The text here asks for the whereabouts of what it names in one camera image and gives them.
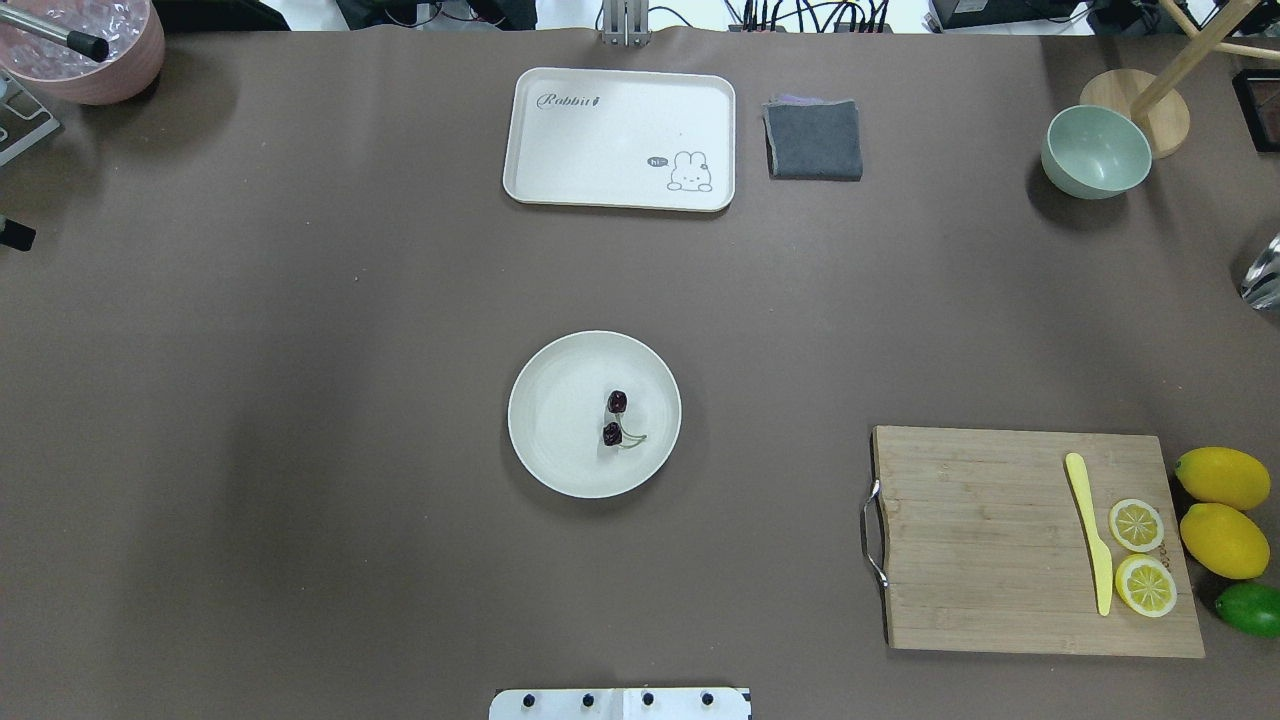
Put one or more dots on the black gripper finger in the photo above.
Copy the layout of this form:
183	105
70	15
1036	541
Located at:
16	235

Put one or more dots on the cream round plate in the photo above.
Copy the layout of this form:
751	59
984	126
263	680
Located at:
556	412

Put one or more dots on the dark red cherry pair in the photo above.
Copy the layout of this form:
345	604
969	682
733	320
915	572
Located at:
613	433

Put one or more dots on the white rabbit tray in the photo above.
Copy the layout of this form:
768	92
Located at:
622	139

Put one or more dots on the black framed glass tray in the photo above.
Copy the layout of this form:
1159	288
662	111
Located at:
1257	91

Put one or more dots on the metal rack at left edge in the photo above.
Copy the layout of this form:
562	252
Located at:
25	121

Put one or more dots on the pink bowl with ice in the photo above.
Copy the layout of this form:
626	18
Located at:
137	50

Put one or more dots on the grey folded cloth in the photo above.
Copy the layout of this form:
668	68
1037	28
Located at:
813	139

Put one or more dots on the bamboo cutting board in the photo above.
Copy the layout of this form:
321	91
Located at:
984	549

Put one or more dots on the mint green bowl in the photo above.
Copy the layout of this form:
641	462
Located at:
1094	153

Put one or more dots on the yellow plastic knife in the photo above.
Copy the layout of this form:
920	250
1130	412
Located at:
1102	562

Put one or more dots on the wooden cup stand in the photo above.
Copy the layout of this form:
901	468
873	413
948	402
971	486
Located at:
1152	102

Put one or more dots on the lemon slice upper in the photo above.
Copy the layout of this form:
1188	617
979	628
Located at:
1136	525

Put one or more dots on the lemon slice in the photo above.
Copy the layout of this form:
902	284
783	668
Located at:
1136	525
1145	586

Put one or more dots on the lemon slice lower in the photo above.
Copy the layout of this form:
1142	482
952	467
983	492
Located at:
1145	586

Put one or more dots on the whole lemon upper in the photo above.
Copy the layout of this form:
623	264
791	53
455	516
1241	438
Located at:
1216	474

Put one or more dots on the whole lemon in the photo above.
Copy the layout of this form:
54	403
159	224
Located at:
1225	541
1216	474

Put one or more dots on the metal ice scoop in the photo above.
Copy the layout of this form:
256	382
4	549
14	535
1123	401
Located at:
1259	286

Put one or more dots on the whole lemon lower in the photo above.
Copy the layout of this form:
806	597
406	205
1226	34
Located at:
1225	541

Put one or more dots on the green lime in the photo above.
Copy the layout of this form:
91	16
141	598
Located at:
1251	608

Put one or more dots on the black handled metal tool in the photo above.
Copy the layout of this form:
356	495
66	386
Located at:
93	47

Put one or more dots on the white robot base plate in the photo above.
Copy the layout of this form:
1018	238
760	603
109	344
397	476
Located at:
623	703

